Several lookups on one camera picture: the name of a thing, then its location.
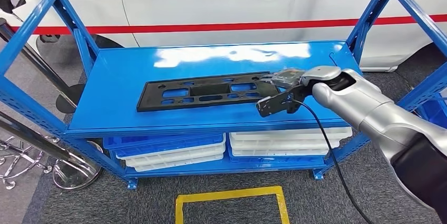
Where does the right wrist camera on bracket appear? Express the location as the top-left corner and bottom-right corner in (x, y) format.
(256, 84), (312, 118)

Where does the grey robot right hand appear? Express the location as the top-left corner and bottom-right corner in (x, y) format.
(258, 68), (309, 99)

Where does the white plastic tray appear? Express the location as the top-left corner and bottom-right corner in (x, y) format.
(132, 154), (224, 173)
(124, 143), (227, 168)
(229, 138), (341, 150)
(228, 127), (353, 142)
(231, 147), (329, 158)

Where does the black plastic plate holder part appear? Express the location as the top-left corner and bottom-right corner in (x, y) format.
(136, 71), (282, 113)

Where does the stanchion with dark base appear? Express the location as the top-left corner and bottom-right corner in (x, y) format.
(0, 18), (87, 115)

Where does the blue steel shelf rack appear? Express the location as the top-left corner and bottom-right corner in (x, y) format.
(0, 0), (447, 190)

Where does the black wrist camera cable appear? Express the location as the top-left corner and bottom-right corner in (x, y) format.
(291, 99), (374, 224)

